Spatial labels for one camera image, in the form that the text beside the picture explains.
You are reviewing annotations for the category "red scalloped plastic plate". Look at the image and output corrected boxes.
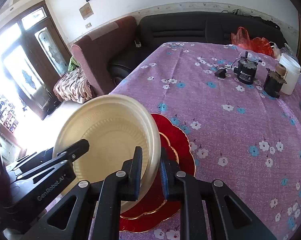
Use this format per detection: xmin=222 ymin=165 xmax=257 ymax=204
xmin=120 ymin=113 xmax=195 ymax=233

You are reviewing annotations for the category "cream ridged plastic plate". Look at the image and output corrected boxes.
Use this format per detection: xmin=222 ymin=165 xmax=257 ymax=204
xmin=53 ymin=95 xmax=161 ymax=199

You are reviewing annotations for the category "patterned sofa blanket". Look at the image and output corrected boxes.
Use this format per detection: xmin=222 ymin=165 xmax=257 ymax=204
xmin=53 ymin=67 xmax=94 ymax=104

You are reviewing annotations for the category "purple floral tablecloth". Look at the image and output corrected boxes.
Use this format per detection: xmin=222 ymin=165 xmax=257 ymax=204
xmin=114 ymin=42 xmax=301 ymax=239

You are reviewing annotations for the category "green pillow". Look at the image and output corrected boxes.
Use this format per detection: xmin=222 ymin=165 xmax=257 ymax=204
xmin=68 ymin=56 xmax=80 ymax=72

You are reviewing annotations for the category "maroon fabric sofa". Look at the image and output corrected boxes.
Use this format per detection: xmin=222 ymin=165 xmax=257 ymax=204
xmin=71 ymin=16 xmax=137 ymax=96

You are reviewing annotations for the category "wooden glass door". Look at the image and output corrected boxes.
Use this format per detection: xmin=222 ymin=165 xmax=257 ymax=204
xmin=0 ymin=1 xmax=71 ymax=120

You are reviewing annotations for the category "black power adapter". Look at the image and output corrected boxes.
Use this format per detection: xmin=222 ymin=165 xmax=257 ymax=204
xmin=214 ymin=68 xmax=227 ymax=79

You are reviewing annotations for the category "black cylindrical motor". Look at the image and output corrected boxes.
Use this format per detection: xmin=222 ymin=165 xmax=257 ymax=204
xmin=233 ymin=51 xmax=262 ymax=85

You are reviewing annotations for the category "black leather sofa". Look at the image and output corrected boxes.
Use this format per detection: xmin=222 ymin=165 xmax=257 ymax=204
xmin=107 ymin=12 xmax=286 ymax=85

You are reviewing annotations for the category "white plastic jar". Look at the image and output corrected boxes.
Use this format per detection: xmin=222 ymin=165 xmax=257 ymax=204
xmin=279 ymin=53 xmax=301 ymax=95

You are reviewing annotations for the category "red plastic bag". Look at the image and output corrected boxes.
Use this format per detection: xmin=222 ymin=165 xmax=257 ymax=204
xmin=231 ymin=27 xmax=274 ymax=57

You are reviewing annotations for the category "small framed wall notice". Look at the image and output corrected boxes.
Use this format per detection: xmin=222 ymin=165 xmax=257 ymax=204
xmin=79 ymin=2 xmax=94 ymax=20

